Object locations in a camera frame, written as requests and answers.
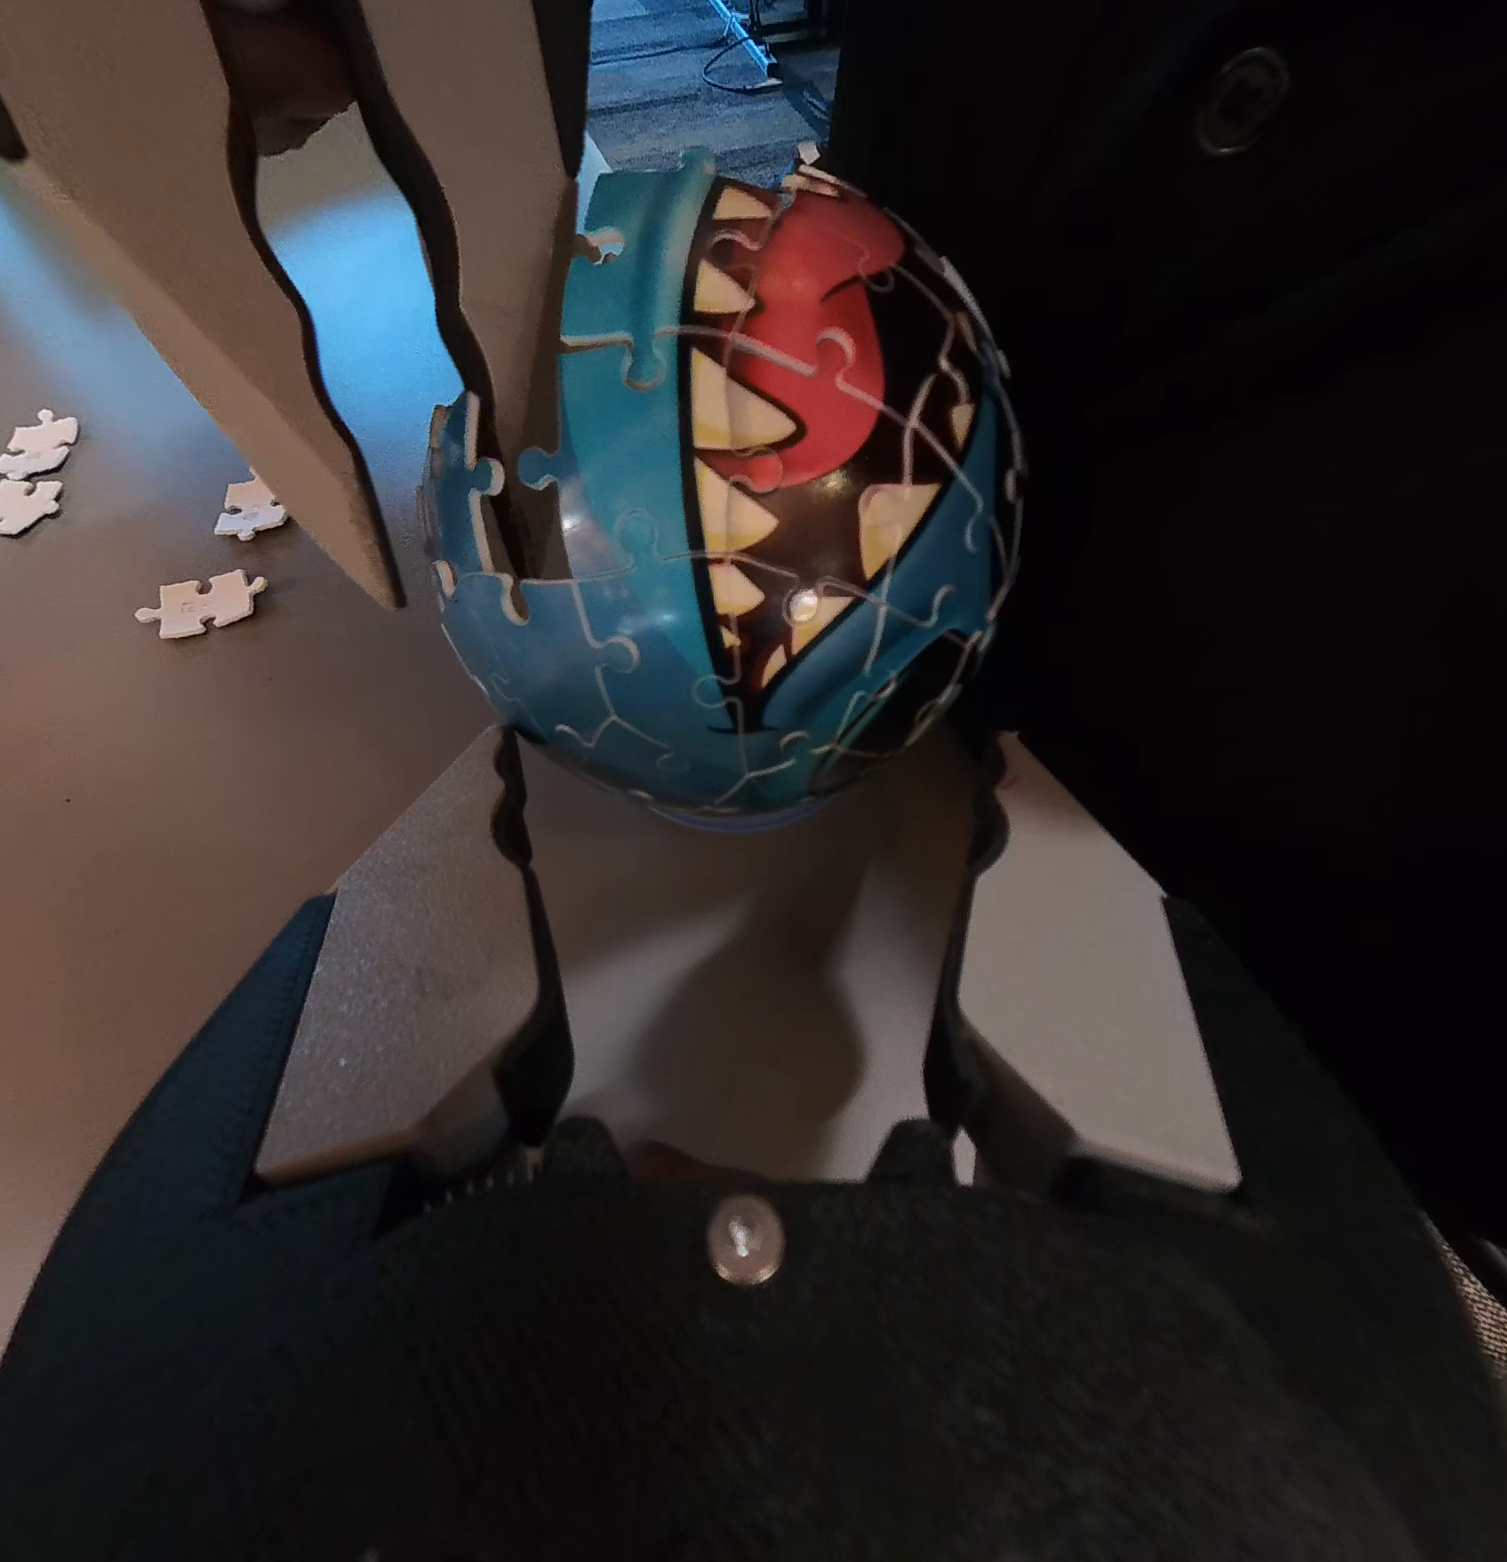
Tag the person's right hand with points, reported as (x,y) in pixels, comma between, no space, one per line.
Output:
(288,73)

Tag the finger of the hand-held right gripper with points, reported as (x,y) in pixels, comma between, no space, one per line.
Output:
(131,145)
(484,145)

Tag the person's black top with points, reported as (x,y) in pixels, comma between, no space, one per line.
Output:
(1254,488)

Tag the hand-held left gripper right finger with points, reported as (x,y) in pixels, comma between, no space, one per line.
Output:
(1083,1013)

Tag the blue monster puzzle ball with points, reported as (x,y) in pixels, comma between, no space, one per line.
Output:
(766,488)

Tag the white loose puzzle piece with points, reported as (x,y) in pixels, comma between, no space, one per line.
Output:
(32,444)
(253,505)
(204,604)
(14,505)

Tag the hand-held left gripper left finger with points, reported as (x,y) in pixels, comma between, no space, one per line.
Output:
(400,975)

